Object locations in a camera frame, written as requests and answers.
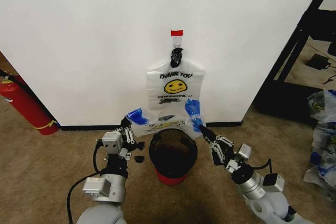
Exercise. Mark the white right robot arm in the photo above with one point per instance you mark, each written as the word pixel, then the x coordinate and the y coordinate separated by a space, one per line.
pixel 265 197

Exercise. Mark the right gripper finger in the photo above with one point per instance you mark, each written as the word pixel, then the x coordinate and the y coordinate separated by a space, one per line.
pixel 220 138
pixel 212 145

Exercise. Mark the crumpled smiley plastic bag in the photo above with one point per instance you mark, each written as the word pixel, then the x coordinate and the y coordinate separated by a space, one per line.
pixel 321 106
pixel 324 155

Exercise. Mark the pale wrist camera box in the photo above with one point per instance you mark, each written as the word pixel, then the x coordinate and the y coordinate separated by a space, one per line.
pixel 112 142
pixel 244 151

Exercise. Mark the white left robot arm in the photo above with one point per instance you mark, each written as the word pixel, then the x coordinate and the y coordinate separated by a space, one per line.
pixel 110 197

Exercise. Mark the black power adapter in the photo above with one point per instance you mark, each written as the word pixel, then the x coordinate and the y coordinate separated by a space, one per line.
pixel 317 61

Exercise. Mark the clear wall hook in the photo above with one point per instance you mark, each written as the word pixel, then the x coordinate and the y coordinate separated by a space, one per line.
pixel 176 41

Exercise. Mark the black metal shelf frame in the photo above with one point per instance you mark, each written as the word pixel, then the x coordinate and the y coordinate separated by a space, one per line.
pixel 269 103

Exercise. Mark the red tape strip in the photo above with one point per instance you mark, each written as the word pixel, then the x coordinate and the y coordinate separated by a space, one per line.
pixel 176 33

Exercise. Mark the clear smiley garbage bag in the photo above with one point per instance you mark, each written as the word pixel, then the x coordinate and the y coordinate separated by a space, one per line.
pixel 175 98

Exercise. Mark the small black floor scrap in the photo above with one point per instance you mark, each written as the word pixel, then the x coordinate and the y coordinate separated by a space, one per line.
pixel 139 159
pixel 141 145

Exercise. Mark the red fire extinguisher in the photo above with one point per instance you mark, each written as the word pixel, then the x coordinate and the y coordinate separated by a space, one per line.
pixel 29 106

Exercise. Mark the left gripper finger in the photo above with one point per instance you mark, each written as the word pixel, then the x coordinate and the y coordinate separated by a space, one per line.
pixel 130 137
pixel 116 130

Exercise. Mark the black baseboard strip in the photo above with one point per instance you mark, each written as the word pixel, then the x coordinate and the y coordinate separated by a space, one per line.
pixel 92 127

